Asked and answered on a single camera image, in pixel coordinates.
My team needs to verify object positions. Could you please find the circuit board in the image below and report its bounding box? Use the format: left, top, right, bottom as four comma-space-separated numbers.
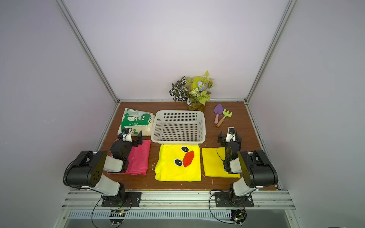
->
230, 209, 247, 226
109, 210, 126, 228

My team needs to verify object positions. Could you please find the artificial potted plant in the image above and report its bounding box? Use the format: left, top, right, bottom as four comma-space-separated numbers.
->
169, 70, 213, 112

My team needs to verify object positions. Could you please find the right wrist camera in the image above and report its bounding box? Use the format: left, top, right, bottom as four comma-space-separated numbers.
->
225, 127, 236, 142

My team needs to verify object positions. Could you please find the pink raincoat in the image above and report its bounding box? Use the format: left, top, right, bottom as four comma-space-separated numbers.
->
110, 140, 151, 176

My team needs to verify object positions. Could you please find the base black cable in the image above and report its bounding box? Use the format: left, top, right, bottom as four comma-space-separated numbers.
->
91, 196, 132, 228
208, 189, 237, 225

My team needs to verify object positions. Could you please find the purple toy trowel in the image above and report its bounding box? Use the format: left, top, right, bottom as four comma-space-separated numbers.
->
214, 104, 223, 124

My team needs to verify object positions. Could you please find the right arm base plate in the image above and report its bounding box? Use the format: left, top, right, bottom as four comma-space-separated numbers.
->
213, 192, 254, 208

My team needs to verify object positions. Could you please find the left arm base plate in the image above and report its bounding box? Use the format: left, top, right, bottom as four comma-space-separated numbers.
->
101, 192, 142, 208

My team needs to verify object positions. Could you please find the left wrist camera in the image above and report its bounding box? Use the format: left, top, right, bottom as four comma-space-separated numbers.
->
121, 127, 132, 142

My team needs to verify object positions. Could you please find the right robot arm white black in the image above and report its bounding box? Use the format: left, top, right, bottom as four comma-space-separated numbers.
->
214, 128, 278, 208

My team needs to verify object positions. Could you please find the white plastic perforated basket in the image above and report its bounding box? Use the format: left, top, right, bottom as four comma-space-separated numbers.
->
151, 110, 206, 145

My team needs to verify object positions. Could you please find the left circuit board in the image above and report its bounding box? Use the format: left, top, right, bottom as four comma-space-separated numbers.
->
109, 210, 126, 228

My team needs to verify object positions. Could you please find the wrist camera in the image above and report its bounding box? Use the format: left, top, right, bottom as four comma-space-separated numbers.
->
121, 127, 132, 142
225, 127, 236, 142

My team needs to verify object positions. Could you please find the aluminium front rail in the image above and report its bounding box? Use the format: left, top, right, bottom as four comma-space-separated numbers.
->
61, 190, 295, 210

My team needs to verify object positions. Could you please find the yellow duck face raincoat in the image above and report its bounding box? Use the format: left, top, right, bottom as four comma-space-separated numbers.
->
155, 145, 202, 182

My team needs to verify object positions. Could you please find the right base black cable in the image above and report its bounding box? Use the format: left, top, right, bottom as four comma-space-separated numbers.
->
208, 189, 237, 225

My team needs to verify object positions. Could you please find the green toy rake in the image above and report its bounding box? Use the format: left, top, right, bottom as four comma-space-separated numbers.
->
216, 109, 233, 128

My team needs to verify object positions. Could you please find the left base black cable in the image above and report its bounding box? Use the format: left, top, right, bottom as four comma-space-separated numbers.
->
91, 196, 132, 228

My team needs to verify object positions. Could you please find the right circuit board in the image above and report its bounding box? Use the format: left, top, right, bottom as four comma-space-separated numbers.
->
230, 209, 247, 226

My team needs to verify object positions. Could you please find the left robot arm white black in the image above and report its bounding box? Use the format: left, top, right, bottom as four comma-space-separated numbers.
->
63, 132, 143, 208

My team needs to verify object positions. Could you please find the green dinosaur folded raincoat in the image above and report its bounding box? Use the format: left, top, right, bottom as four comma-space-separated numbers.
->
118, 108, 155, 137

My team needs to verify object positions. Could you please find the plain yellow raincoat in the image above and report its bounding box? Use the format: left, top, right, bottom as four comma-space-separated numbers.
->
202, 147, 240, 178

